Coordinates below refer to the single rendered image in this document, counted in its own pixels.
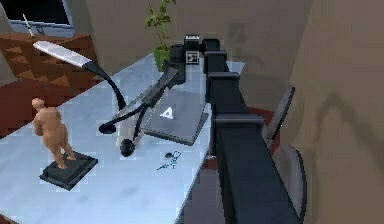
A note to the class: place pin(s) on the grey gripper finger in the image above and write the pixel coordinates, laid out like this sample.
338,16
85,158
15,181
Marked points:
156,90
127,148

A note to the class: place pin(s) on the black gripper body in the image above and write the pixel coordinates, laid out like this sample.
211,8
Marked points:
178,55

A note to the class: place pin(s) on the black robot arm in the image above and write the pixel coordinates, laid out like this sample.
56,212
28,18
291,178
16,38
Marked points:
246,160

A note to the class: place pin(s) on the green plant in green pot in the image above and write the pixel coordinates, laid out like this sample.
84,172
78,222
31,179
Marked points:
161,56

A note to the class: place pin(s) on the grey closed laptop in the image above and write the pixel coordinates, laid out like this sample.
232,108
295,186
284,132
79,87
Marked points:
180,123

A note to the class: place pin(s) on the pale blue-white desk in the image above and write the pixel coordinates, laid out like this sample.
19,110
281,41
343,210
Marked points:
116,190

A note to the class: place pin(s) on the small dark key bunch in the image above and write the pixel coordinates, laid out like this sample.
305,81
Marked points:
171,159

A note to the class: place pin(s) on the tan figure statue black base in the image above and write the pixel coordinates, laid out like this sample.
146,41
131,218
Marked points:
53,130

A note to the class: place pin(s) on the white and black desk lamp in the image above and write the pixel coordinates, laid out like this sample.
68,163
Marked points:
60,53

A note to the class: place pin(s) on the grey office chair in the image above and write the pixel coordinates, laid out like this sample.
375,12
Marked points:
290,173

